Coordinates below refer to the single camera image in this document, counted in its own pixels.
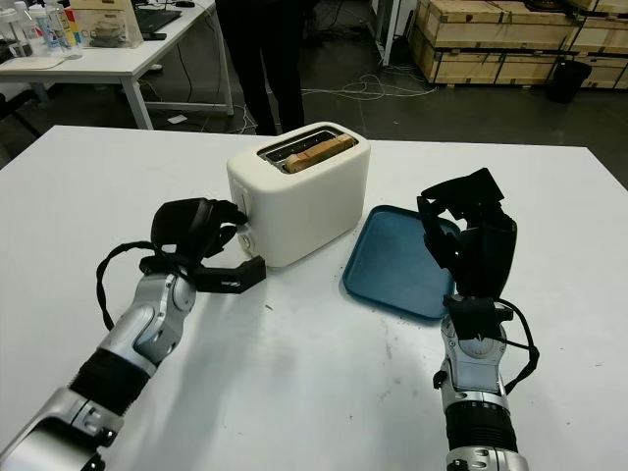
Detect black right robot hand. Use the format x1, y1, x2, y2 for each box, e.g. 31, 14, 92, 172
415, 167, 519, 300

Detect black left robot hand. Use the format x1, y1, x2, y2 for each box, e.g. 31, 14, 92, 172
149, 196, 249, 269

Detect white two-slot toaster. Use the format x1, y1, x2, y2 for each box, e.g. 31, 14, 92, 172
226, 121, 372, 269

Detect brown bread slice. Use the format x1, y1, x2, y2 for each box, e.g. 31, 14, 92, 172
284, 134, 355, 174

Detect blue plastic tray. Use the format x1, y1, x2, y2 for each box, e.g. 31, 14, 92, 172
341, 204, 462, 326

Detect person in black trousers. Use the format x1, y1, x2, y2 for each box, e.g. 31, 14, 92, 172
215, 0, 308, 136

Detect white office desk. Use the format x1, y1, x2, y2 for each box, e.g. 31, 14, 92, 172
0, 0, 236, 131

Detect black waste bin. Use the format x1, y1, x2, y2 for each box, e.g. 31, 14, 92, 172
547, 57, 593, 104

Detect black laptop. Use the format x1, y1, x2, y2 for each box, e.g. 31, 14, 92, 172
131, 0, 183, 30

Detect clear plastic storage box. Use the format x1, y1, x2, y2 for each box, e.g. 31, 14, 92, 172
73, 0, 143, 50

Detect stacked wooden crates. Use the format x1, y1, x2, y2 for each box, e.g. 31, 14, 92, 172
409, 0, 628, 89

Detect white flat pad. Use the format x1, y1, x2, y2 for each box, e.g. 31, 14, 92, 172
0, 56, 66, 70

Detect colourful printed carton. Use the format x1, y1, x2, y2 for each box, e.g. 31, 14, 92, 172
63, 7, 82, 48

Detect clear plastic bottle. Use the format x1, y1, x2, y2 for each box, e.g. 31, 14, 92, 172
26, 2, 48, 50

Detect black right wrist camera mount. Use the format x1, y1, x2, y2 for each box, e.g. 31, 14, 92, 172
443, 292, 514, 340

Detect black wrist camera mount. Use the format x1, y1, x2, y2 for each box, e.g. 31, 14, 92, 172
138, 254, 268, 295
443, 292, 514, 340

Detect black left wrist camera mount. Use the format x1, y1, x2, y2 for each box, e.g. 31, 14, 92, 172
138, 254, 268, 295

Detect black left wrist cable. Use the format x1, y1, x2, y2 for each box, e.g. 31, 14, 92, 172
95, 240, 161, 333

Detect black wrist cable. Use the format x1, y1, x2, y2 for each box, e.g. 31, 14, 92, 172
95, 240, 161, 333
499, 299, 540, 393

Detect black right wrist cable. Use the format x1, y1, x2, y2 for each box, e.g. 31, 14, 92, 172
499, 299, 540, 393

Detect white floor cable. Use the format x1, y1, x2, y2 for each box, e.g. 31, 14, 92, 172
235, 68, 438, 133

